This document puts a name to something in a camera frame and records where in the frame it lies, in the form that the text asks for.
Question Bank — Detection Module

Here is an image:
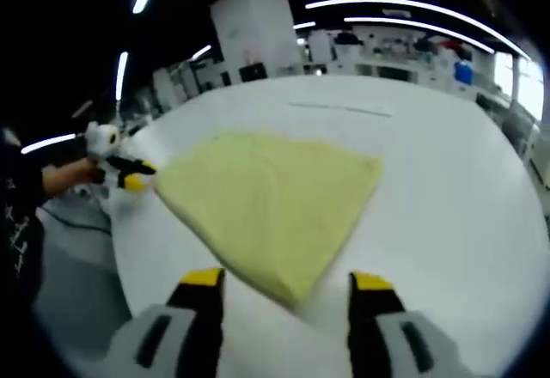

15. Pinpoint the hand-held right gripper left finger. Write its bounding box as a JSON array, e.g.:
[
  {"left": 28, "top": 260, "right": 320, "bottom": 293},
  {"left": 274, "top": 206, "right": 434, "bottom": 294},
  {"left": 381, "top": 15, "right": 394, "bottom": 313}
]
[{"left": 105, "top": 267, "right": 227, "bottom": 378}]

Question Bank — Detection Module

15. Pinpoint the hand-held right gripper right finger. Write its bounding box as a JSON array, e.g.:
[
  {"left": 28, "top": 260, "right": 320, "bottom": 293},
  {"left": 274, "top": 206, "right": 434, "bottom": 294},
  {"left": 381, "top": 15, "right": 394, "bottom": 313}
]
[{"left": 346, "top": 271, "right": 463, "bottom": 378}]

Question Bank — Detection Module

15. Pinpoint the yellow grey blue garment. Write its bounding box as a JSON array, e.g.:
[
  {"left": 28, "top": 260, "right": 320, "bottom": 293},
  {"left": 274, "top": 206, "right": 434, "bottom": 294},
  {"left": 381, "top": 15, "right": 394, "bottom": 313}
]
[{"left": 152, "top": 131, "right": 385, "bottom": 311}]

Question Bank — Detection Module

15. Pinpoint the person's left hand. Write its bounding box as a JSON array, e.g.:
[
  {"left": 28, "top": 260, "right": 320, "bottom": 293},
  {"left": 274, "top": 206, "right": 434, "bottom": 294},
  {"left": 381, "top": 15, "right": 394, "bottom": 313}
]
[{"left": 70, "top": 158, "right": 107, "bottom": 189}]

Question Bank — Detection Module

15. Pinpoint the person in black shirt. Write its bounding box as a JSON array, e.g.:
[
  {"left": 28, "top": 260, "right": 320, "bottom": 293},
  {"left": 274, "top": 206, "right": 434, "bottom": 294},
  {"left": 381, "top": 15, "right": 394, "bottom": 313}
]
[{"left": 0, "top": 126, "right": 47, "bottom": 307}]

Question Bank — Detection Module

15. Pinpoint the black cabinet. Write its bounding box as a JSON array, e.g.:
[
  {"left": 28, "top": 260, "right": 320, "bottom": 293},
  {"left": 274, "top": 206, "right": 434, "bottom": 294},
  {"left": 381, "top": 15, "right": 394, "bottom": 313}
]
[{"left": 239, "top": 63, "right": 268, "bottom": 83}]

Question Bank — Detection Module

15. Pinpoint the white square pillar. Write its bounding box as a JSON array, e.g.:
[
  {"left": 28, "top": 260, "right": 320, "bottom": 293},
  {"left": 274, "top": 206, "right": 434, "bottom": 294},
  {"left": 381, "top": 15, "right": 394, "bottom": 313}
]
[{"left": 210, "top": 0, "right": 303, "bottom": 81}]

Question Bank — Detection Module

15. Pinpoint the white lab workbench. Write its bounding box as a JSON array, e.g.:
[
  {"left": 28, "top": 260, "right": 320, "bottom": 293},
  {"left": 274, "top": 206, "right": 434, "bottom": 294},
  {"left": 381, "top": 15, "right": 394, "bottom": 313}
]
[{"left": 308, "top": 29, "right": 479, "bottom": 101}]

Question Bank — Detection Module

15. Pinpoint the blue bin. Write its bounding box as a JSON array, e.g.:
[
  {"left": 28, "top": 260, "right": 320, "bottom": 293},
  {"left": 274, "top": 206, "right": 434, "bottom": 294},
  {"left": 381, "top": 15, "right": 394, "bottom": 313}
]
[{"left": 454, "top": 60, "right": 474, "bottom": 85}]

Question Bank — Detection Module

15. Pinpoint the black cable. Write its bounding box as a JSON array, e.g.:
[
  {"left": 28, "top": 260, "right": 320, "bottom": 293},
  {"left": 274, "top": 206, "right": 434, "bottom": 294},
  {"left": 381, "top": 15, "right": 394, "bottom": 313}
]
[{"left": 38, "top": 204, "right": 116, "bottom": 236}]

